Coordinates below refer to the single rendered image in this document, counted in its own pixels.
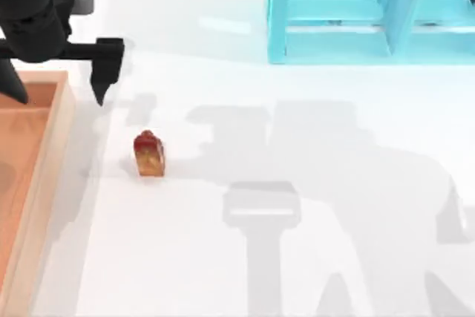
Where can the grey rounded box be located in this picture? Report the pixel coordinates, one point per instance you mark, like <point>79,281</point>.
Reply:
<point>76,0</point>

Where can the light blue rack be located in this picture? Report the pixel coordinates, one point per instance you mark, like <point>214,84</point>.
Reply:
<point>334,9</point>

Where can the shallow salmon-coloured box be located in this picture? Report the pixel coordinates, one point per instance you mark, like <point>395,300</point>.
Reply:
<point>22,153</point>

